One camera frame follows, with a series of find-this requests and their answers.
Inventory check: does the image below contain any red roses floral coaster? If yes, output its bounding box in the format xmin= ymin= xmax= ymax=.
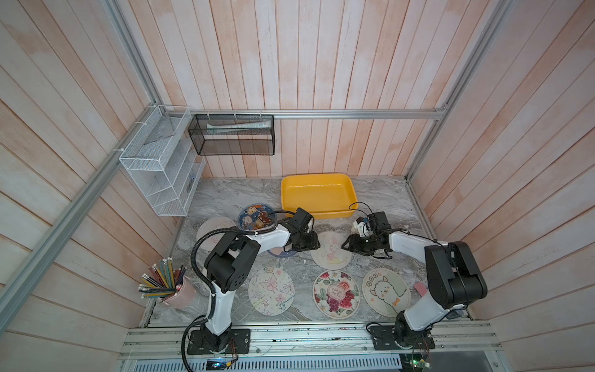
xmin=312 ymin=271 xmax=362 ymax=319

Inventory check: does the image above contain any cream pink drawing coaster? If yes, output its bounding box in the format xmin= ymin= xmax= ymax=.
xmin=311 ymin=231 xmax=353 ymax=270

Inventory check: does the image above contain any colored pencils bundle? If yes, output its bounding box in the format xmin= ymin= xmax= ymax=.
xmin=138 ymin=257 xmax=187 ymax=301

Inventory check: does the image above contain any pink eraser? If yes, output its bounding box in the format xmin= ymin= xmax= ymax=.
xmin=414 ymin=281 xmax=429 ymax=297

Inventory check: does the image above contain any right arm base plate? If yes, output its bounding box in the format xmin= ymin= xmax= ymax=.
xmin=365 ymin=322 xmax=435 ymax=350

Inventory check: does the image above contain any yellow plastic storage box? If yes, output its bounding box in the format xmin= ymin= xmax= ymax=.
xmin=280 ymin=174 xmax=358 ymax=219

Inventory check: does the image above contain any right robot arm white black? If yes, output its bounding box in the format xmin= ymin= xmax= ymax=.
xmin=342 ymin=230 xmax=488 ymax=350

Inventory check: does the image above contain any pink kitty coaster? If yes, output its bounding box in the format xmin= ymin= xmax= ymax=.
xmin=196 ymin=216 xmax=236 ymax=252

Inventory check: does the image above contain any black wire mesh basket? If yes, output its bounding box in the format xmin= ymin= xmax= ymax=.
xmin=187 ymin=113 xmax=276 ymax=156

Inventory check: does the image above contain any green flowers pattern coaster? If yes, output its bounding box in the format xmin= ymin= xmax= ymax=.
xmin=351 ymin=217 xmax=373 ymax=237

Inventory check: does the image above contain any purple bunny coaster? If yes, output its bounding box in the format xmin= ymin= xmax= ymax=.
xmin=268 ymin=247 xmax=296 ymax=258

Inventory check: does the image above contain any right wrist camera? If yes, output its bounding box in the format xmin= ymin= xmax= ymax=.
xmin=366 ymin=212 xmax=391 ymax=235

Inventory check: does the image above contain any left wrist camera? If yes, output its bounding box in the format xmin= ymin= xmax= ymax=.
xmin=290 ymin=208 xmax=315 ymax=233

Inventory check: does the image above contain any alpaca cartoon coaster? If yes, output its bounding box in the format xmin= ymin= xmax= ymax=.
xmin=362 ymin=268 xmax=412 ymax=318

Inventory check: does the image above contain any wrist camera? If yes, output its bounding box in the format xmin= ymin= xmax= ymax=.
xmin=290 ymin=208 xmax=315 ymax=233
xmin=366 ymin=212 xmax=391 ymax=235

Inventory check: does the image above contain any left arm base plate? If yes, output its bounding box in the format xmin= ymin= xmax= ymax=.
xmin=186 ymin=327 xmax=251 ymax=355

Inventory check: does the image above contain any pink pencil cup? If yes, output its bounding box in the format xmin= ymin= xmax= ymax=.
xmin=161 ymin=276 xmax=196 ymax=309

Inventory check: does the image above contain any butterfly floral coaster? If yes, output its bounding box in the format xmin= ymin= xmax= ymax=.
xmin=248 ymin=268 xmax=295 ymax=316

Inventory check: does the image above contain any blue bears cartoon coaster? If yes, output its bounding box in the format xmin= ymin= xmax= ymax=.
xmin=237 ymin=204 xmax=277 ymax=231

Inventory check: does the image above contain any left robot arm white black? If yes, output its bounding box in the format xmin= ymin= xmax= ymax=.
xmin=183 ymin=208 xmax=321 ymax=353

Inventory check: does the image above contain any white wire mesh shelf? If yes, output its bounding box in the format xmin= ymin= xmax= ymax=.
xmin=119 ymin=105 xmax=206 ymax=217

